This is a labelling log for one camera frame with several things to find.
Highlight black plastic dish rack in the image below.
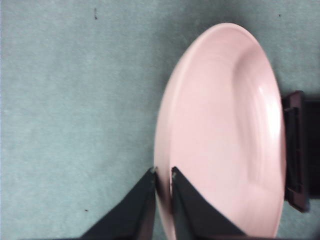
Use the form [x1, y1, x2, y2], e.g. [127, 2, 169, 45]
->
[281, 90, 320, 214]

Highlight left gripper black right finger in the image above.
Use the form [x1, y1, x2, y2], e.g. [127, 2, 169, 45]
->
[170, 166, 248, 240]

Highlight pink plate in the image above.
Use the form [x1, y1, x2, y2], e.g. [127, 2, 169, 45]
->
[152, 22, 287, 240]

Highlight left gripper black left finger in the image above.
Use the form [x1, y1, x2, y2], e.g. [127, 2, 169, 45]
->
[79, 166, 158, 240]

